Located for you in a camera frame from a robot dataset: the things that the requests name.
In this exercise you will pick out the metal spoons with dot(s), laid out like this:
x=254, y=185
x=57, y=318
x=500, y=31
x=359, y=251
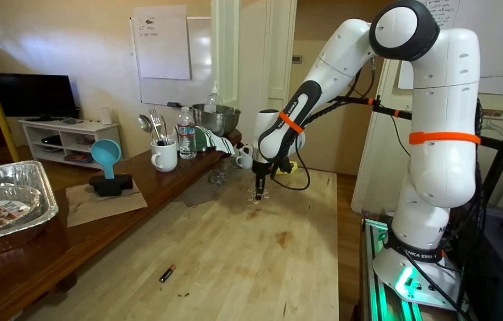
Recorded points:
x=154, y=126

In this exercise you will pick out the black block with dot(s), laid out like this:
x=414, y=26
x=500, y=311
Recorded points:
x=111, y=186

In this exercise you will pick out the aluminium foil tray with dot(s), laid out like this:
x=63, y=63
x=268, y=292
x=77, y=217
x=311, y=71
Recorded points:
x=38, y=190

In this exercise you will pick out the white shelf unit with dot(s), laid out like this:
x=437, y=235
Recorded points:
x=70, y=128

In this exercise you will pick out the yellow bowl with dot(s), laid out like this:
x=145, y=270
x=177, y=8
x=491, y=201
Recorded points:
x=293, y=167

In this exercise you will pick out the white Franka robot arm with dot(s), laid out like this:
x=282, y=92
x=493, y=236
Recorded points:
x=441, y=90

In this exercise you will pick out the dark wooden side table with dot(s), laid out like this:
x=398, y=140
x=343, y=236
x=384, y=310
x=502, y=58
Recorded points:
x=156, y=185

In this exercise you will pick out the black flat screen television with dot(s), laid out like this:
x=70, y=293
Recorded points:
x=34, y=96

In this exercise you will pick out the black equipment box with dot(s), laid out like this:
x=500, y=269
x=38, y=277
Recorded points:
x=494, y=274

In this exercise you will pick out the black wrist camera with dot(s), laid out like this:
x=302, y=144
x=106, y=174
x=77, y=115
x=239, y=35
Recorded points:
x=280, y=169

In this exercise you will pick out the clear water bottle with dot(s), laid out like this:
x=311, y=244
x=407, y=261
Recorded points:
x=186, y=137

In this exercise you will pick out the green and white cloth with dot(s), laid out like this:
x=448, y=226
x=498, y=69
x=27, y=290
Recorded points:
x=216, y=142

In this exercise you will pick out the black marker pen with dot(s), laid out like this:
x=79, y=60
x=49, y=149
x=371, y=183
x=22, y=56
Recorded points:
x=166, y=274

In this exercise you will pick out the white door frame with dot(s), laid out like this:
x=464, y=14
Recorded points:
x=263, y=60

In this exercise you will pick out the large white mug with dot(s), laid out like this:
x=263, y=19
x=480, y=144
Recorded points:
x=164, y=158

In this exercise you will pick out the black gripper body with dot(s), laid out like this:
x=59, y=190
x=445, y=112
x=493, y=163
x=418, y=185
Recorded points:
x=263, y=169

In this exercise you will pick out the black mount rod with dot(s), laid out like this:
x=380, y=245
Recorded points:
x=391, y=112

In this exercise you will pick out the green lit aluminium rail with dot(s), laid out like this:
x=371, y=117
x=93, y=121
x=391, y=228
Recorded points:
x=377, y=286

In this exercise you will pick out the metal mixing bowl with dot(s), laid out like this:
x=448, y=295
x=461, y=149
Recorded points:
x=218, y=119

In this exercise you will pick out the yellow stick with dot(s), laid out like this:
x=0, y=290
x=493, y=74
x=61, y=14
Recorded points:
x=2, y=122

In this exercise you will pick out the white squeeze bottle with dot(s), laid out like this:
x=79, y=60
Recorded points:
x=211, y=103

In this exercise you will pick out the brown cardboard sheet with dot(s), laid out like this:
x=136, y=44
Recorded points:
x=93, y=208

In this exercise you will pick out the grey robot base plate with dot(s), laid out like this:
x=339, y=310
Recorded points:
x=400, y=277

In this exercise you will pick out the white wall whiteboard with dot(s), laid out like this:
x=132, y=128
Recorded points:
x=200, y=60

